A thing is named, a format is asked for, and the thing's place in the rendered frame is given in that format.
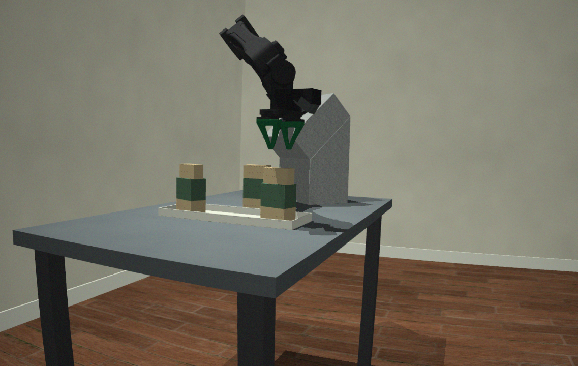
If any white shallow tray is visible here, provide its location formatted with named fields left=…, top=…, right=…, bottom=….
left=158, top=204, right=312, bottom=230

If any tan box with dark green band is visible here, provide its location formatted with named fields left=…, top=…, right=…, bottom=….
left=260, top=167, right=296, bottom=221
left=243, top=164, right=271, bottom=208
left=176, top=164, right=206, bottom=212

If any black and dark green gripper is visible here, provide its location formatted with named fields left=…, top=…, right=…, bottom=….
left=256, top=87, right=305, bottom=149

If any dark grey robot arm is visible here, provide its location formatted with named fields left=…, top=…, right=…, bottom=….
left=219, top=14, right=321, bottom=115

